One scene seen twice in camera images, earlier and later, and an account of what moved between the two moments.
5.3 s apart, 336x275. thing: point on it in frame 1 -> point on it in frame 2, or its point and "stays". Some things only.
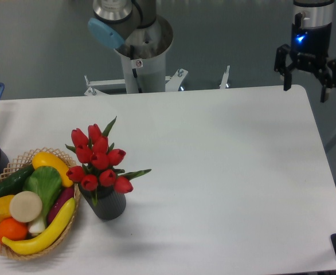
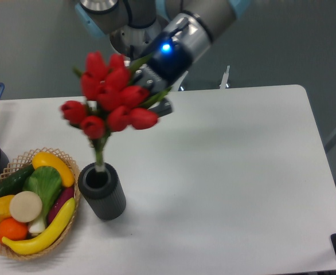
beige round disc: [25, 206] stays
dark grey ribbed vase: [109, 207] stays
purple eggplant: [65, 195] stays
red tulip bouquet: [93, 150] -> [110, 101]
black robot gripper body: [310, 47] -> [167, 61]
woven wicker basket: [18, 165] stays
